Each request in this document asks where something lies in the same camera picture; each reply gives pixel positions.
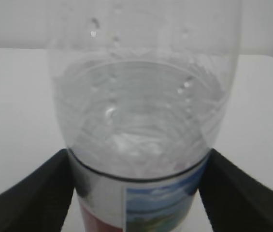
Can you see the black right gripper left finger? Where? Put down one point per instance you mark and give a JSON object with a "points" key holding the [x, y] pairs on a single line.
{"points": [[40, 202]]}

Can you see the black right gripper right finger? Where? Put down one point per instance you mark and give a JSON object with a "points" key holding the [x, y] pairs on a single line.
{"points": [[233, 200]]}

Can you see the clear plastic water bottle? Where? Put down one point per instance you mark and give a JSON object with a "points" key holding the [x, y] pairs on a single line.
{"points": [[140, 90]]}

